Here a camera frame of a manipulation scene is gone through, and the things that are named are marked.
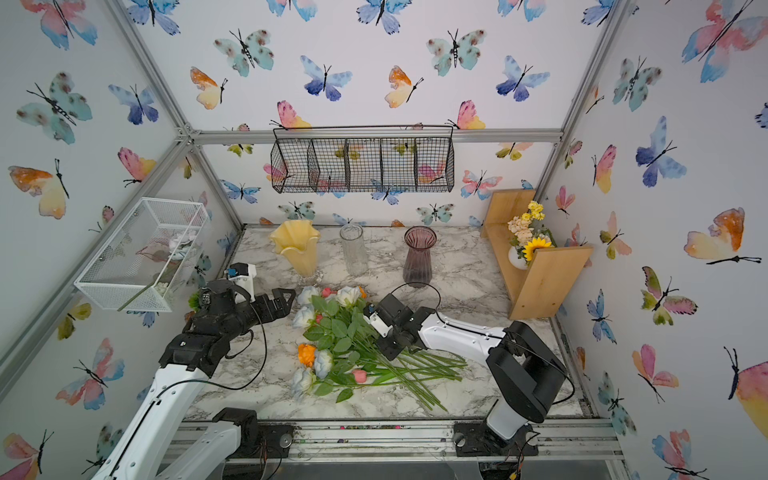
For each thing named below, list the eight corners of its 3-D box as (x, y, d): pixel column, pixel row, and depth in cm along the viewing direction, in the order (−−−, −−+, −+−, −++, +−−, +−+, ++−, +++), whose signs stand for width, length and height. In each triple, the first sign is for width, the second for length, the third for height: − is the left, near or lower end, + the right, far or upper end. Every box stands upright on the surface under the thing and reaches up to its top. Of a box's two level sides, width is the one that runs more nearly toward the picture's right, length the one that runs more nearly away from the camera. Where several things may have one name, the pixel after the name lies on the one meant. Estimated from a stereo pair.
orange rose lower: (298, 368, 87) (294, 362, 84) (302, 349, 91) (298, 343, 87) (316, 368, 87) (312, 362, 84) (319, 349, 91) (315, 343, 87)
